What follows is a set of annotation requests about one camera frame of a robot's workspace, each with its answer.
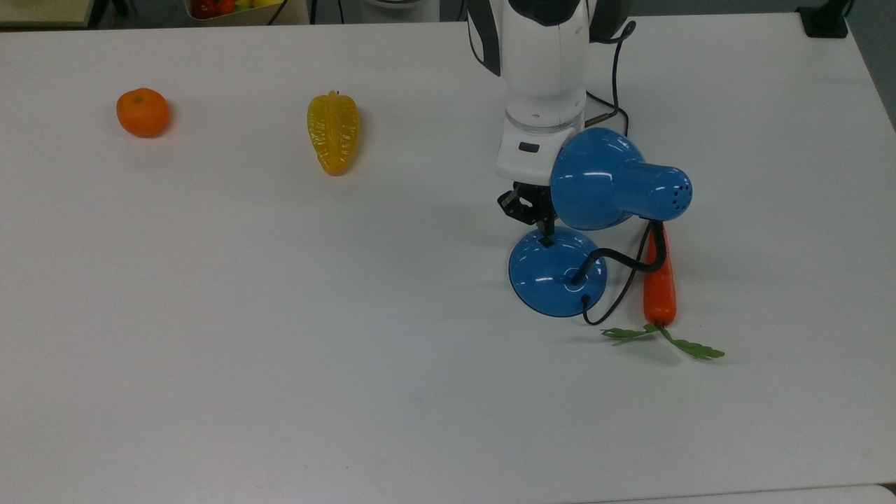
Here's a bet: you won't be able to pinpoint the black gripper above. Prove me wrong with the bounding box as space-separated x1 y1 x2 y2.
498 181 557 247

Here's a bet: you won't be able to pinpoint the blue desk lamp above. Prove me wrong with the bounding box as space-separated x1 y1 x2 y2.
508 127 694 318

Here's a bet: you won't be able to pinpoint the orange toy carrot green leaves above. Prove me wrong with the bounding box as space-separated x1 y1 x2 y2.
601 223 726 361

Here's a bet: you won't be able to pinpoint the yellow toy starfruit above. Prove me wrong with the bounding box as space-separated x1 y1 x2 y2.
307 90 360 176

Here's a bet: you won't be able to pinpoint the beige cardboard box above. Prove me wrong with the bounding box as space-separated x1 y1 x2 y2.
183 0 310 25

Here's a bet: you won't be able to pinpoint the black table clamp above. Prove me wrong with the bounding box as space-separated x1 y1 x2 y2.
797 0 855 39

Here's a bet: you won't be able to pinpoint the orange toy tangerine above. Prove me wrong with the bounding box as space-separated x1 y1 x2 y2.
116 87 171 138

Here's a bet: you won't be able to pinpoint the dark lamp power cable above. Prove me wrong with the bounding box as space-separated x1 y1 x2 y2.
582 223 653 326

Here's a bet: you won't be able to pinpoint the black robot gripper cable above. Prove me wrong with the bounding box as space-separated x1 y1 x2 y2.
584 20 638 137

